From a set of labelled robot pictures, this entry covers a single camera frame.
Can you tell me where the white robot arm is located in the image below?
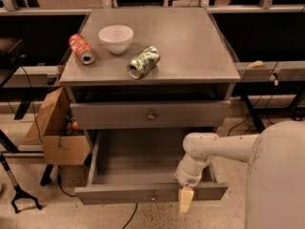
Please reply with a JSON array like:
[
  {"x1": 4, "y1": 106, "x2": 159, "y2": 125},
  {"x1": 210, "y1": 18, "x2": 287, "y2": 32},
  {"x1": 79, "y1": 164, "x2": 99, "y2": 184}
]
[{"x1": 174, "y1": 121, "x2": 305, "y2": 229}]

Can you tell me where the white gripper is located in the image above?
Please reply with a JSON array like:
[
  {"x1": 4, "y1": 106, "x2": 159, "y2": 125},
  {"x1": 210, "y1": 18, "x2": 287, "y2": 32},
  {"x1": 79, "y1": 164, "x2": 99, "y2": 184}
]
[{"x1": 173, "y1": 154, "x2": 212, "y2": 214}]

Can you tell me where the black cable at right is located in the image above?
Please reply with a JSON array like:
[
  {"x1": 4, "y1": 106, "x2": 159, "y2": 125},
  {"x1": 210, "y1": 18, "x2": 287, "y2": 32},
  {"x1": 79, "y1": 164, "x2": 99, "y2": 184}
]
[{"x1": 226, "y1": 60, "x2": 305, "y2": 137}]

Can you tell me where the black floor cable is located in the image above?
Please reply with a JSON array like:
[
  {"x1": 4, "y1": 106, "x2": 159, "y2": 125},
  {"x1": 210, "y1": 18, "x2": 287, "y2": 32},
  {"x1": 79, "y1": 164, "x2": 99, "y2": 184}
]
[{"x1": 56, "y1": 165, "x2": 139, "y2": 229}]

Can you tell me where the grey top drawer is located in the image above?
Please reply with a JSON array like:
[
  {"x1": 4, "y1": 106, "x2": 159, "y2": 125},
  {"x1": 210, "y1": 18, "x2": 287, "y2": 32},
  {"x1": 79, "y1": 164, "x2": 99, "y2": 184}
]
[{"x1": 71, "y1": 100, "x2": 231, "y2": 130}]

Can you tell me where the grey drawer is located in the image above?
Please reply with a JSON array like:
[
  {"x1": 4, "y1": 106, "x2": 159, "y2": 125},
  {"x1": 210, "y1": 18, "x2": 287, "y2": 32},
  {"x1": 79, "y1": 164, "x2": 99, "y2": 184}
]
[
  {"x1": 71, "y1": 100, "x2": 231, "y2": 130},
  {"x1": 73, "y1": 128, "x2": 230, "y2": 206}
]

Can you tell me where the green soda can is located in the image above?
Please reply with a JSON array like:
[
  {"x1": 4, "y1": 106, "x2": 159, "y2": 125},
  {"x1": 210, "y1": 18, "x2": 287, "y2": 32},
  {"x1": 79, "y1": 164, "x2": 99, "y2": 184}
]
[{"x1": 127, "y1": 46, "x2": 160, "y2": 79}]

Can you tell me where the black grabber tool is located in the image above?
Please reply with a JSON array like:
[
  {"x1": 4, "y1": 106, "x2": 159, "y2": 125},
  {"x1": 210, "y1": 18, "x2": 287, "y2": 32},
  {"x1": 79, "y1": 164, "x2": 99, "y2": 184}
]
[{"x1": 0, "y1": 154, "x2": 42, "y2": 214}]

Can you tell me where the orange soda can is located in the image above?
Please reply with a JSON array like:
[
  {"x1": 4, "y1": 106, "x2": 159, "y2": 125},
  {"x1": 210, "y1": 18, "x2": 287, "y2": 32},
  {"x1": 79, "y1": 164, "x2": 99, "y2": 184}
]
[{"x1": 69, "y1": 34, "x2": 95, "y2": 65}]

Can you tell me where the orange fruit in box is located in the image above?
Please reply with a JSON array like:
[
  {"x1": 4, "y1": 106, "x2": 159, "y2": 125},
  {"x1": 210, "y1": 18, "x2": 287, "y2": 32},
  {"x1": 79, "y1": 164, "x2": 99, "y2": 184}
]
[{"x1": 71, "y1": 121, "x2": 80, "y2": 131}]

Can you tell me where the small cream foam piece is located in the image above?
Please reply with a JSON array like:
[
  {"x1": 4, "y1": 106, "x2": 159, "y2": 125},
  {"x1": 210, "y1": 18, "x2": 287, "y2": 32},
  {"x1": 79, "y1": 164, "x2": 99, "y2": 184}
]
[{"x1": 247, "y1": 60, "x2": 263, "y2": 69}]

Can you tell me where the grey drawer cabinet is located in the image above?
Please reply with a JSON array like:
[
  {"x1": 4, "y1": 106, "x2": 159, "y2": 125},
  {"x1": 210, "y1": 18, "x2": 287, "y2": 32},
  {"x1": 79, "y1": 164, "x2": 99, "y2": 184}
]
[{"x1": 58, "y1": 7, "x2": 242, "y2": 138}]

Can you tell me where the white ceramic bowl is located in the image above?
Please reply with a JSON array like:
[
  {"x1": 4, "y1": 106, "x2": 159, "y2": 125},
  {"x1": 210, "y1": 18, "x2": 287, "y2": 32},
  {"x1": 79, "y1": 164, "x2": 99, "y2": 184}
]
[{"x1": 98, "y1": 25, "x2": 133, "y2": 54}]

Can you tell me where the brown cardboard box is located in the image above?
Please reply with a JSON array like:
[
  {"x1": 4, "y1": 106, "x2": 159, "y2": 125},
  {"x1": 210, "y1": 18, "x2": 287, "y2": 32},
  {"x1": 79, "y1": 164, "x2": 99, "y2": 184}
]
[{"x1": 24, "y1": 87, "x2": 91, "y2": 165}]

